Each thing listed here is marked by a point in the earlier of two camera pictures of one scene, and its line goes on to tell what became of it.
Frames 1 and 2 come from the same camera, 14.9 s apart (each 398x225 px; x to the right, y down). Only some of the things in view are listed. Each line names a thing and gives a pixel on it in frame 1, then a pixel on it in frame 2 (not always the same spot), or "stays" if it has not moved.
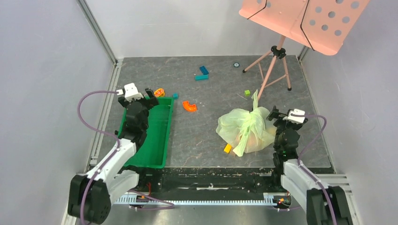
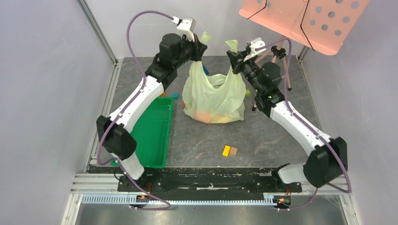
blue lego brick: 203,70 stays
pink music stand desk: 328,26 stays
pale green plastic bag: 248,131 to 214,99
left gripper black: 152,101 to 198,48
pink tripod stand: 278,51 stays
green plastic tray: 153,153 stays
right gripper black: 282,120 to 237,62
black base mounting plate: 263,179 stays
